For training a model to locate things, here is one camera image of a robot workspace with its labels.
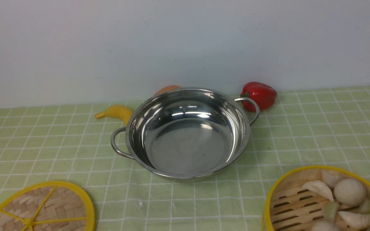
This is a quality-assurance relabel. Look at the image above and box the green checked tablecloth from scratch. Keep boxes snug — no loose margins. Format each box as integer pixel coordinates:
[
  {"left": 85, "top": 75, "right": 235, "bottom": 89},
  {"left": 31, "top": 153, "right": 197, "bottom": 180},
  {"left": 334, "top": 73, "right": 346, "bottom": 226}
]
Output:
[{"left": 0, "top": 86, "right": 370, "bottom": 231}]

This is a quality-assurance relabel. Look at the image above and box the white dumpling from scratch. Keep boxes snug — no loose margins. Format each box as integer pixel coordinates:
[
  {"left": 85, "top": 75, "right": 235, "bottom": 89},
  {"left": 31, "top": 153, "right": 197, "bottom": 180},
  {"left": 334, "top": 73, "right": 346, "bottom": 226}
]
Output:
[
  {"left": 338, "top": 211, "right": 370, "bottom": 230},
  {"left": 301, "top": 180, "right": 334, "bottom": 201}
]

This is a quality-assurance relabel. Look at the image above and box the stainless steel pot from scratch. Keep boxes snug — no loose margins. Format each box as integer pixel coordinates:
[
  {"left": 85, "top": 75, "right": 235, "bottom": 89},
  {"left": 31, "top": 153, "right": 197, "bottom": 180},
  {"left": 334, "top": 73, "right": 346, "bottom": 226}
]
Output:
[{"left": 110, "top": 88, "right": 260, "bottom": 179}]

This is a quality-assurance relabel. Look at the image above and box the yellow bamboo steamer lid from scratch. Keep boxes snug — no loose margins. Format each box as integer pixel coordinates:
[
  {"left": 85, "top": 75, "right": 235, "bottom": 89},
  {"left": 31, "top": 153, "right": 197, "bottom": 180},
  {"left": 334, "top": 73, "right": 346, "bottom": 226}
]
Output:
[{"left": 0, "top": 181, "right": 96, "bottom": 231}]

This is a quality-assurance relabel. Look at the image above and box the red bell pepper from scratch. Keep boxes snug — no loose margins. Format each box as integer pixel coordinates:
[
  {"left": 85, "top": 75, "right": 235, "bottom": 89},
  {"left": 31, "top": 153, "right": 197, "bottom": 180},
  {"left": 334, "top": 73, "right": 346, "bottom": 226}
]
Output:
[{"left": 240, "top": 81, "right": 278, "bottom": 111}]

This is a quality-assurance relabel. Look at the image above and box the round white bun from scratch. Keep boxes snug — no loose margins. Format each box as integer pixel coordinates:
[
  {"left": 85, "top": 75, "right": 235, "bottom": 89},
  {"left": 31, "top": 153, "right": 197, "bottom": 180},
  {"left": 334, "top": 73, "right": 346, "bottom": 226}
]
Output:
[{"left": 333, "top": 178, "right": 367, "bottom": 207}]

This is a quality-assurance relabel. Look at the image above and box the yellow bamboo steamer basket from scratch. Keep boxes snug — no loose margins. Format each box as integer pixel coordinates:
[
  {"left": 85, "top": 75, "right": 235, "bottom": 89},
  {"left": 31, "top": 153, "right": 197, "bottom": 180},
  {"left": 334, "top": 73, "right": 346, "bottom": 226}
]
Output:
[{"left": 262, "top": 166, "right": 370, "bottom": 231}]

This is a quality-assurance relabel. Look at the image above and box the orange fruit behind pot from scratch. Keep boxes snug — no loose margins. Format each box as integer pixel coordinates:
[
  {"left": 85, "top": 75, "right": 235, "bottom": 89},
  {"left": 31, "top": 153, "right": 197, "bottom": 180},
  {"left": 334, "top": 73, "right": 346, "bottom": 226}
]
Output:
[{"left": 153, "top": 85, "right": 181, "bottom": 97}]

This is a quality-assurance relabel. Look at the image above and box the pale green dumpling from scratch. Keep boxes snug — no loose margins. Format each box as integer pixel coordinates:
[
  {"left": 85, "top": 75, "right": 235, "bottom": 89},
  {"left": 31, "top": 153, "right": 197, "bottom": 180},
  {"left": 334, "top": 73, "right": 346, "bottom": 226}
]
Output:
[{"left": 321, "top": 201, "right": 340, "bottom": 223}]

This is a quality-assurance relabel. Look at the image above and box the white dumpling lower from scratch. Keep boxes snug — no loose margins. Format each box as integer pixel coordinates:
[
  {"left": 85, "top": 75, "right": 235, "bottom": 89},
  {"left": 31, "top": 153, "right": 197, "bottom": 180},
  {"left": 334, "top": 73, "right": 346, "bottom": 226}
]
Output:
[{"left": 338, "top": 211, "right": 370, "bottom": 230}]

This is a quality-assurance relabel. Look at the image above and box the yellow banana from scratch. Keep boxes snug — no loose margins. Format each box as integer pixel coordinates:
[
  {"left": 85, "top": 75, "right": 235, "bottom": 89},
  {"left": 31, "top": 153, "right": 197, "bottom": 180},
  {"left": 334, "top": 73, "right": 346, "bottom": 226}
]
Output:
[{"left": 94, "top": 105, "right": 133, "bottom": 125}]

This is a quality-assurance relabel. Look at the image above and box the white dumpling upper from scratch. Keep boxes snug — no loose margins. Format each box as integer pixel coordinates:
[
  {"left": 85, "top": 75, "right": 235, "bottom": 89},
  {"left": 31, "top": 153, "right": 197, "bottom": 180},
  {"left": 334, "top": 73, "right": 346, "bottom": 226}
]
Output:
[{"left": 301, "top": 180, "right": 334, "bottom": 201}]

